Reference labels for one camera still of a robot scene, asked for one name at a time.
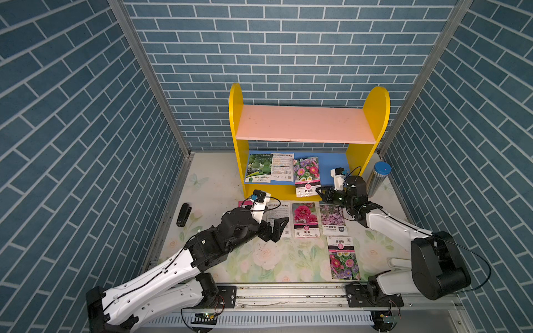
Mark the green gourd seed packet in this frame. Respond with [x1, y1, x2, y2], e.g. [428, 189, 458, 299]
[244, 153, 273, 183]

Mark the pink bordered seed packet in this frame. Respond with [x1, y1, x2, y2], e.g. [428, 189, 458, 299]
[238, 200, 253, 208]

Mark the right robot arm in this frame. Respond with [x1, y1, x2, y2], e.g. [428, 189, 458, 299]
[316, 175, 471, 307]

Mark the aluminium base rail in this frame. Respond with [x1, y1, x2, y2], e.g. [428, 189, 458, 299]
[130, 283, 475, 332]

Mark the yellow shelf with pink board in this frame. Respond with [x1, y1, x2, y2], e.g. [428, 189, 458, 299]
[229, 83, 391, 201]

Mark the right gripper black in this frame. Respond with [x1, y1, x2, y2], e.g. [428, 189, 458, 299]
[315, 186, 353, 211]

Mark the floral table mat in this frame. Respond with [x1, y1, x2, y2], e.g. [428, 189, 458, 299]
[158, 152, 410, 283]

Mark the red zinnia seed packet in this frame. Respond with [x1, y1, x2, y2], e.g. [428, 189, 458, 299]
[326, 236, 361, 280]

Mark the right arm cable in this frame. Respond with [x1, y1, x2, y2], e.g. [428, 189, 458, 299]
[374, 207, 492, 292]

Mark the magenta hollyhock seed packet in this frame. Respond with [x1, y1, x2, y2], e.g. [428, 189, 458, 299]
[291, 202, 320, 239]

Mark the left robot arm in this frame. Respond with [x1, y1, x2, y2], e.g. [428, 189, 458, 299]
[86, 208, 290, 332]

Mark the white text packet lower shelf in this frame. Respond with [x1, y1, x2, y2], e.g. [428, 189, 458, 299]
[271, 153, 294, 182]

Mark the steel bottle blue lid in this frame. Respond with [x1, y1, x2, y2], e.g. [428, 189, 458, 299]
[366, 161, 392, 197]

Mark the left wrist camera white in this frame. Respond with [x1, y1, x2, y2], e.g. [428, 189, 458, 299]
[249, 190, 270, 223]

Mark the mixed flower seed packet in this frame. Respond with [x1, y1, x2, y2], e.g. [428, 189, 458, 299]
[294, 156, 321, 198]

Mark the purple flower seed packet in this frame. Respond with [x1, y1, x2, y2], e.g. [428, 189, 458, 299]
[319, 203, 348, 236]

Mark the white text seed packet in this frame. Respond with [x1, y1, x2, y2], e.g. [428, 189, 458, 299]
[264, 201, 292, 238]

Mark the small white object on mat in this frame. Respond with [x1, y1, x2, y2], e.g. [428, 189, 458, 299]
[388, 258, 412, 269]

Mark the small black device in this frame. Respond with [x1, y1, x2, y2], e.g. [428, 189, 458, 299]
[176, 203, 192, 228]

